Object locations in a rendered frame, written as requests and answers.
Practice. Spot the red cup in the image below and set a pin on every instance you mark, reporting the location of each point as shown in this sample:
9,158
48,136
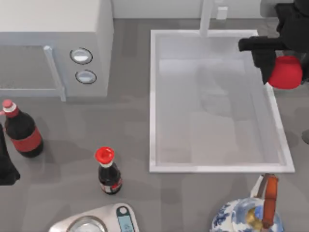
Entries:
286,72

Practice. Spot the white tap lever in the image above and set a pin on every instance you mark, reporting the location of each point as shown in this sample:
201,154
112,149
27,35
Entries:
222,12

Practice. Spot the white sink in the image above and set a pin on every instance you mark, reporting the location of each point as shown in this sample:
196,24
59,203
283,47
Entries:
212,108

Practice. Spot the tall white tap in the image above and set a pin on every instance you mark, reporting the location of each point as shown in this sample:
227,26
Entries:
205,17

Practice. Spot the blue and white teapot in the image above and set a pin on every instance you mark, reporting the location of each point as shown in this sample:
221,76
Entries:
243,217

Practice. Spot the small round microwave knob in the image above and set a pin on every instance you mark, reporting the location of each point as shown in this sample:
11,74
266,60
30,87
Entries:
86,76

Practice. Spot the large round microwave knob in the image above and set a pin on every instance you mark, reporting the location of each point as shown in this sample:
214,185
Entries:
81,55

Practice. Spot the small dark red-cap bottle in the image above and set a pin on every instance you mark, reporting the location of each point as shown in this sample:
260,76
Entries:
109,176

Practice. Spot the pale microwave oven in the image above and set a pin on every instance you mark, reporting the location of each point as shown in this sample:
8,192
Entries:
72,21

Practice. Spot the silver kitchen scale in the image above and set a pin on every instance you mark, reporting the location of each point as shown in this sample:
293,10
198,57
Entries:
103,220

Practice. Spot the grey mesh microwave door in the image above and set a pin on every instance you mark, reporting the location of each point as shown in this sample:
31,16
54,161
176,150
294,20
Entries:
24,67

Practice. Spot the large dark red-label bottle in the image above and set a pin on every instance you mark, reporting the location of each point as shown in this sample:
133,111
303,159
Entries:
23,135

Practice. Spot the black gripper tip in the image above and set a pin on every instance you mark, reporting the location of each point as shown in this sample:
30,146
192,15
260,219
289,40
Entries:
6,164

